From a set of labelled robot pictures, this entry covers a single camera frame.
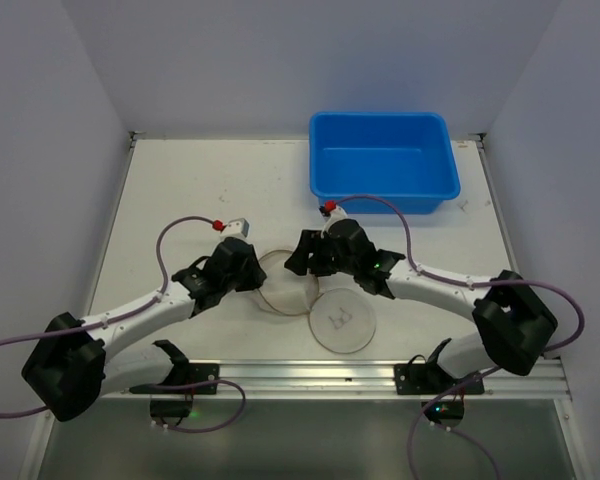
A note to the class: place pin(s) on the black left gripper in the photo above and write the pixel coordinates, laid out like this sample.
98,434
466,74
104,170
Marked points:
247,270

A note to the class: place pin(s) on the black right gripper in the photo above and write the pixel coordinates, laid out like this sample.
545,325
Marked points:
313,253

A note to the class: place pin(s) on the white mesh laundry bag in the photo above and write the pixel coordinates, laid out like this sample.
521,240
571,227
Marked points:
339,319

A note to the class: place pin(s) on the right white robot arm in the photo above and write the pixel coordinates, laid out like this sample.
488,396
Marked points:
513,325

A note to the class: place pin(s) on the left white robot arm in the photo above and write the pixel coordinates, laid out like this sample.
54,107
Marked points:
76,361

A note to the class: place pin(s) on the blue plastic bin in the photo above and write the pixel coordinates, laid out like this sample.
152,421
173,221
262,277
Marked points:
405,158

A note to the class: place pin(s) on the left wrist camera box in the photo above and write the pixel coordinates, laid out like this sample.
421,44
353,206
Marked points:
236,228

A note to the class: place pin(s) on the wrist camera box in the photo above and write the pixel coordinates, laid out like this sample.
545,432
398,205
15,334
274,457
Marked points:
332,213
236,228

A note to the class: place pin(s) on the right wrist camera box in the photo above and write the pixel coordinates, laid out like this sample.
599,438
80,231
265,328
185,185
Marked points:
332,213

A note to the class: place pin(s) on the aluminium front rail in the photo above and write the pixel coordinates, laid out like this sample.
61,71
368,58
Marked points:
546,380

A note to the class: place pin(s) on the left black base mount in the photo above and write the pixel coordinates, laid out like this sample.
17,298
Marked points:
170,401

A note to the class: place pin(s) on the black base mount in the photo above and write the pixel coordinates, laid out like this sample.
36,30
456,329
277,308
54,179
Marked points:
170,401
414,378

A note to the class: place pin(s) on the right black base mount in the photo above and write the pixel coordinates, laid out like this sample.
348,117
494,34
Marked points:
414,378

